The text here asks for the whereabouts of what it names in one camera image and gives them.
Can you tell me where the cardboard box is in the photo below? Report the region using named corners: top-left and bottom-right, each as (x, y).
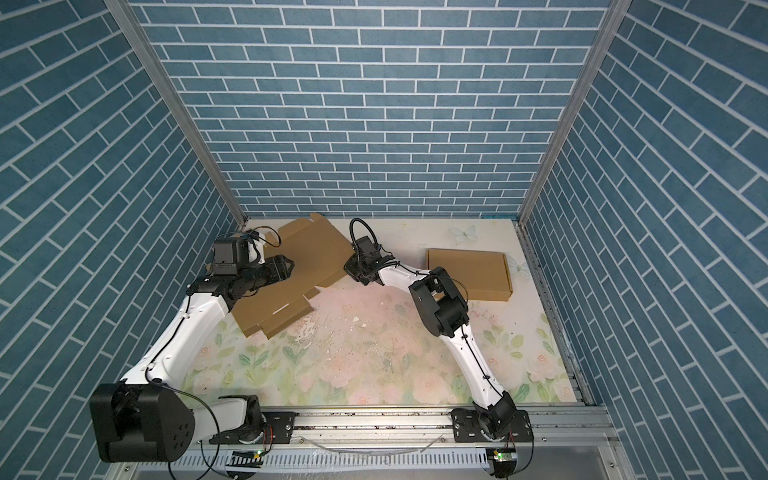
top-left (232, 213), bottom-right (353, 339)
top-left (426, 248), bottom-right (513, 302)

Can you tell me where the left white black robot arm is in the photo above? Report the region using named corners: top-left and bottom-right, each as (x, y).
top-left (89, 233), bottom-right (294, 463)

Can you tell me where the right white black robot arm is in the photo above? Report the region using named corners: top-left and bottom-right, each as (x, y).
top-left (344, 236), bottom-right (518, 440)

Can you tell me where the left green circuit board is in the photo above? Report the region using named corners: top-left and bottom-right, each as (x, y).
top-left (226, 450), bottom-right (265, 471)

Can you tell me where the green circuit board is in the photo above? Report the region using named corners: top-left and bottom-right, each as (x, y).
top-left (486, 447), bottom-right (518, 468)
top-left (226, 450), bottom-right (265, 471)

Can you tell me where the right green circuit board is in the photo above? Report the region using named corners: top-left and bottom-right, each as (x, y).
top-left (486, 447), bottom-right (518, 468)

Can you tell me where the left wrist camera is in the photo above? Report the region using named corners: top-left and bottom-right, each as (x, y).
top-left (242, 231), bottom-right (266, 264)

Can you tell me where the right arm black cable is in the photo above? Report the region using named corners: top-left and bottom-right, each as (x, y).
top-left (349, 217), bottom-right (535, 475)

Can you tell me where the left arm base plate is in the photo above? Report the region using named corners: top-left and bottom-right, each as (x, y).
top-left (207, 411), bottom-right (296, 447)

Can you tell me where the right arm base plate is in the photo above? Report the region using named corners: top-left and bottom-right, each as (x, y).
top-left (450, 408), bottom-right (534, 443)

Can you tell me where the aluminium mounting rail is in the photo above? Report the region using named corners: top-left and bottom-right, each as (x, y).
top-left (108, 404), bottom-right (634, 479)

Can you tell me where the left aluminium corner post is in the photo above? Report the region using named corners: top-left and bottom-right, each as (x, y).
top-left (104, 0), bottom-right (248, 227)

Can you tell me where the aluminium corner post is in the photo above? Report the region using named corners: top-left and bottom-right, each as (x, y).
top-left (104, 0), bottom-right (248, 227)
top-left (517, 0), bottom-right (634, 226)

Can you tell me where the right aluminium corner post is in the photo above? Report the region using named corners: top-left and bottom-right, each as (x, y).
top-left (517, 0), bottom-right (634, 226)

